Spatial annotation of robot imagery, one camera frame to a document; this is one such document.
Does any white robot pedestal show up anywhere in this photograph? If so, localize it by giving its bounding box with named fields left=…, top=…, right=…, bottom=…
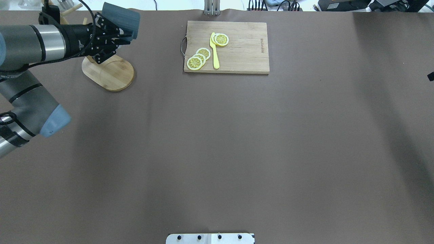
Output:
left=165, top=233, right=256, bottom=244

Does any wooden cup rack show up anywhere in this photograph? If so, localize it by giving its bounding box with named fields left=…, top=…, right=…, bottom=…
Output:
left=39, top=0, right=135, bottom=92

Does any lemon slice on knife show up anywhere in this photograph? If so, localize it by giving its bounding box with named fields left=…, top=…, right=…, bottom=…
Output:
left=211, top=33, right=229, bottom=46

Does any middle lemon slice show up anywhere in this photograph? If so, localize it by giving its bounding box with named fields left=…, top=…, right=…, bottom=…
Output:
left=192, top=54, right=207, bottom=65

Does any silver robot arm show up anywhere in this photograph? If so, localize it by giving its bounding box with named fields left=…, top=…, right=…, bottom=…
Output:
left=0, top=11, right=140, bottom=157

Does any dark teal mug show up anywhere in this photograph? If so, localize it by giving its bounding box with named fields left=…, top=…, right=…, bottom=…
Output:
left=102, top=2, right=141, bottom=41

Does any aluminium frame post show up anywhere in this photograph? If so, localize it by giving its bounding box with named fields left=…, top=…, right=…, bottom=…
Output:
left=204, top=0, right=221, bottom=16

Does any lemon slice stack end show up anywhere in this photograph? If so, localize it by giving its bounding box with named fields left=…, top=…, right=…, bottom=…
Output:
left=186, top=57, right=203, bottom=70

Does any yellow plastic knife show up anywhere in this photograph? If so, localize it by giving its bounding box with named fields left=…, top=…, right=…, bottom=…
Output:
left=209, top=32, right=220, bottom=69

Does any bamboo cutting board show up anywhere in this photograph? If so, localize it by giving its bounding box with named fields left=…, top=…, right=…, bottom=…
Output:
left=183, top=20, right=270, bottom=75

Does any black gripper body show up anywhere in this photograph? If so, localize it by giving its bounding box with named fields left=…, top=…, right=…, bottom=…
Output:
left=60, top=13, right=131, bottom=64

